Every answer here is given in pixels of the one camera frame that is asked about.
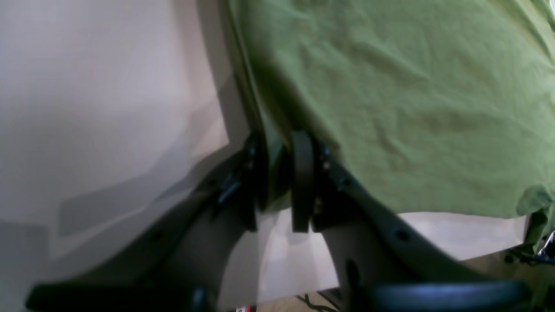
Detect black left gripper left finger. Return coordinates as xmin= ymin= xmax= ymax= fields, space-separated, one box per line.
xmin=26 ymin=133 xmax=266 ymax=312

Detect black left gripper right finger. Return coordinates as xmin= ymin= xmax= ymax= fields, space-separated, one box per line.
xmin=290 ymin=131 xmax=533 ymax=312

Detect green t-shirt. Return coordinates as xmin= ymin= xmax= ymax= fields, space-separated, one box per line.
xmin=226 ymin=0 xmax=554 ymax=253

